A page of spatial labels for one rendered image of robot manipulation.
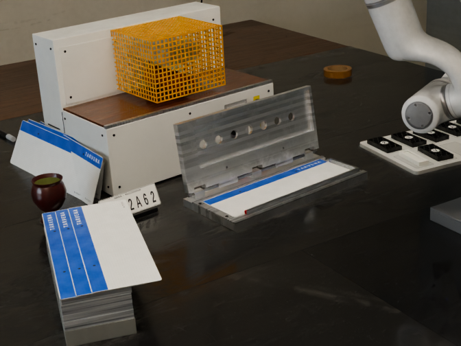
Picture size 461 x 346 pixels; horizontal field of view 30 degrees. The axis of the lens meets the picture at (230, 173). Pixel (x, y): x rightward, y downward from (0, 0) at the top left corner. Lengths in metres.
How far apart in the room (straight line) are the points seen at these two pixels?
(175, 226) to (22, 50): 1.87
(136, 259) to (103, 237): 0.13
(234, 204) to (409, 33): 0.59
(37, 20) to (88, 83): 1.42
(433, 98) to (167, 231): 0.67
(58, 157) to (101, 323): 0.83
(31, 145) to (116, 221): 0.70
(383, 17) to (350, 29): 2.80
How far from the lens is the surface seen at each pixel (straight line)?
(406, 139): 2.49
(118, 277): 1.63
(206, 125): 2.13
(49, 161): 2.40
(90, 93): 2.38
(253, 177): 2.23
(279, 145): 2.27
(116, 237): 1.78
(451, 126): 2.60
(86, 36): 2.35
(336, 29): 4.57
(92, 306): 1.60
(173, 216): 2.09
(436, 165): 2.34
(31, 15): 3.75
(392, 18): 1.83
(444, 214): 2.00
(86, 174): 2.23
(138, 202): 2.11
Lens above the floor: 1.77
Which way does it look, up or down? 22 degrees down
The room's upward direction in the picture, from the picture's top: 3 degrees counter-clockwise
